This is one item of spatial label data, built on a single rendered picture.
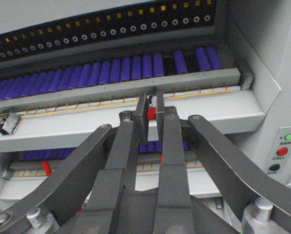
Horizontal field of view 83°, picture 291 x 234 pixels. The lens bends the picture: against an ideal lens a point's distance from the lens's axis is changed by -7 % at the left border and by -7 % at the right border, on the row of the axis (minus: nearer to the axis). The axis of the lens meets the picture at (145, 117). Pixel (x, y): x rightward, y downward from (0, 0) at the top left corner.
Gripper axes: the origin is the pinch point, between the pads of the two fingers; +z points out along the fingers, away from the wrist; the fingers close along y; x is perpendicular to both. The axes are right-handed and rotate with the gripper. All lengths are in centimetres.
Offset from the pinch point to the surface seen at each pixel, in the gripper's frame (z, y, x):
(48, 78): 16.2, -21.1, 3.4
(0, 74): 19.9, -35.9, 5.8
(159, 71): 13.8, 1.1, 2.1
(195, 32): 21.3, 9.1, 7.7
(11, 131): 7.1, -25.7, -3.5
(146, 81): 11.4, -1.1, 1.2
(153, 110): 1.6, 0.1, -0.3
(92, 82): 13.4, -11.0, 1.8
